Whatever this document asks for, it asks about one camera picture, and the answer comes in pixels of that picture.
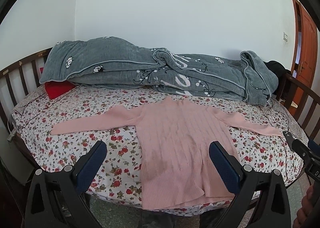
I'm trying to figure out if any pink knit sweater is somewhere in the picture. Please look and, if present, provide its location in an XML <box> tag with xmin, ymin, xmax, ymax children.
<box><xmin>51</xmin><ymin>97</ymin><xmax>282</xmax><ymax>210</ymax></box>

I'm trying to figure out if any person's right hand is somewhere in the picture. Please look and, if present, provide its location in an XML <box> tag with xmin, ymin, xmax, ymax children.
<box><xmin>292</xmin><ymin>185</ymin><xmax>314</xmax><ymax>228</ymax></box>

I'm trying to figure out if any black garment on footboard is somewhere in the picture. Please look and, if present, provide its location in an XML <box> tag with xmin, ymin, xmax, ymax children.
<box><xmin>264</xmin><ymin>60</ymin><xmax>292</xmax><ymax>78</ymax></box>

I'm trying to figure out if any brown wooden door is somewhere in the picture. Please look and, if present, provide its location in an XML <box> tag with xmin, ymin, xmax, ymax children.
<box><xmin>291</xmin><ymin>0</ymin><xmax>318</xmax><ymax>108</ymax></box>

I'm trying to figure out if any red pillow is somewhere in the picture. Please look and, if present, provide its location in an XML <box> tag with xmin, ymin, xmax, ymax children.
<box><xmin>44</xmin><ymin>81</ymin><xmax>75</xmax><ymax>100</ymax></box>

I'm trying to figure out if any grey floral quilt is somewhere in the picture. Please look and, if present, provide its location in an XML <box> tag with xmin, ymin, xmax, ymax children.
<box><xmin>40</xmin><ymin>37</ymin><xmax>278</xmax><ymax>105</ymax></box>

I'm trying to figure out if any white wall switch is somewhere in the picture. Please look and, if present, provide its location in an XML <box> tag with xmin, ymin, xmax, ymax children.
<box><xmin>283</xmin><ymin>33</ymin><xmax>288</xmax><ymax>41</ymax></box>

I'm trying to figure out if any wooden bed headboard rail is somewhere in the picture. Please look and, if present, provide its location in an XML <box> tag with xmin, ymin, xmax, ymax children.
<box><xmin>1</xmin><ymin>48</ymin><xmax>51</xmax><ymax>130</ymax></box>

